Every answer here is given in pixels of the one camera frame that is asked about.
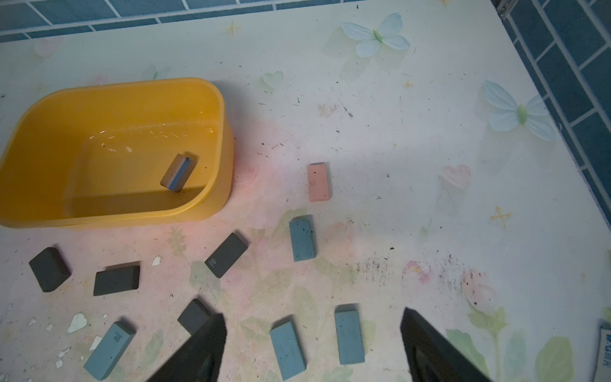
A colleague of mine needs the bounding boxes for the black eraser far left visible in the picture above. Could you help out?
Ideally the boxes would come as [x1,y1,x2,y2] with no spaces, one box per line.
[29,247,72,293]

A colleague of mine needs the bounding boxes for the brown blue eraser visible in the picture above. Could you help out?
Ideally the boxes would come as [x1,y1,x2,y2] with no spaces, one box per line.
[160,154,194,193]

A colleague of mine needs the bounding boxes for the pink eraser upper right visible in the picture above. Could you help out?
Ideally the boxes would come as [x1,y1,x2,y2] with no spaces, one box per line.
[307,162,331,202]

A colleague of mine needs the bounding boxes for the yellow plastic storage box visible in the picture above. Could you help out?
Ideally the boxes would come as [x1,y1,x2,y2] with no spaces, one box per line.
[1,78,234,229]

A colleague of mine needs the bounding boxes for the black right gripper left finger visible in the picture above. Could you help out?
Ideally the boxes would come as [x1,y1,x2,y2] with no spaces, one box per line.
[148,314,227,382]

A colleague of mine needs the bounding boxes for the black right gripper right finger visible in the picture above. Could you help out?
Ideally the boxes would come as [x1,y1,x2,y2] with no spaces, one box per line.
[400,307,489,382]

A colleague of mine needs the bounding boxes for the black eraser centre top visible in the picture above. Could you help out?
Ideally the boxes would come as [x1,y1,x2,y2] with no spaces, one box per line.
[93,265,140,296]

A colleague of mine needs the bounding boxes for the teal eraser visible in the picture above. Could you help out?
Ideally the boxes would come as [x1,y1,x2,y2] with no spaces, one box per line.
[289,216,316,262]
[270,317,306,381]
[334,304,365,365]

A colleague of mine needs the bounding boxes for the light blue eraser centre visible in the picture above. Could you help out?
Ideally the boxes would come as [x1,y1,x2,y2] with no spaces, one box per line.
[84,321,136,381]

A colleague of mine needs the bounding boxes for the black eraser top right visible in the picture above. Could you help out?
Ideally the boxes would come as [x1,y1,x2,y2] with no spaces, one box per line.
[205,232,248,279]

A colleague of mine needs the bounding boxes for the black eraser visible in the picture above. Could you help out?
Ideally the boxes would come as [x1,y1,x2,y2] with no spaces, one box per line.
[205,232,248,279]
[93,265,140,296]
[178,299,213,335]
[29,247,72,293]

